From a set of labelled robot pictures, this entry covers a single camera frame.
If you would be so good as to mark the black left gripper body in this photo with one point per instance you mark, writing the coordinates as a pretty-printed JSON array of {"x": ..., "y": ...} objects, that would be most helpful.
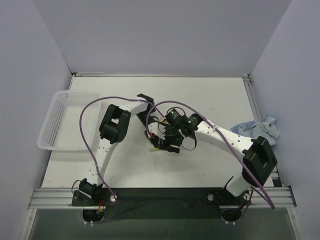
[{"x": 152, "y": 135}]

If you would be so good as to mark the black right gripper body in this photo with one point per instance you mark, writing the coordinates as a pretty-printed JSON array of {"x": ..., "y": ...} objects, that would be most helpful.
[{"x": 169, "y": 144}]

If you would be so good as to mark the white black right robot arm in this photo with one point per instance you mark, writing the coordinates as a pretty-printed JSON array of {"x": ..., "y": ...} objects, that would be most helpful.
[{"x": 254, "y": 155}]

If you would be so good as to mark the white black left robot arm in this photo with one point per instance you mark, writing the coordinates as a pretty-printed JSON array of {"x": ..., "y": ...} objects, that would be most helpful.
[{"x": 112, "y": 130}]

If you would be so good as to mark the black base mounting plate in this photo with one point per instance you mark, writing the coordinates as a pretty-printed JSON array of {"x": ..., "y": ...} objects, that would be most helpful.
[{"x": 163, "y": 204}]

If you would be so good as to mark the white perforated plastic basket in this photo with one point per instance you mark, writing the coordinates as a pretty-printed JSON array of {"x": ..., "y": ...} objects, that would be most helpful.
[{"x": 60, "y": 130}]

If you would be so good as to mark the light blue towel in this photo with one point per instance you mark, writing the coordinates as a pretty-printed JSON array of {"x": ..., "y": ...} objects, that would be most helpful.
[{"x": 265, "y": 128}]

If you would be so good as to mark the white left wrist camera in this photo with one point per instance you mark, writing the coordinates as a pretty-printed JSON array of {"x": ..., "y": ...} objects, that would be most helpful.
[{"x": 156, "y": 129}]

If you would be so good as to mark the aluminium right side rail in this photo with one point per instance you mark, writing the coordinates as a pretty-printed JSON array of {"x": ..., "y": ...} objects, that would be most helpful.
[{"x": 269, "y": 102}]

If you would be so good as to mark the aluminium rail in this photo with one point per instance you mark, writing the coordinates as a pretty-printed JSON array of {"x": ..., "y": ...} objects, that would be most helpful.
[
  {"x": 64, "y": 198},
  {"x": 269, "y": 102}
]

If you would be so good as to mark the aluminium front rail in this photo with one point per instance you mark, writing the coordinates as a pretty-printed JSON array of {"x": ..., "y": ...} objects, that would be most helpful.
[{"x": 64, "y": 198}]

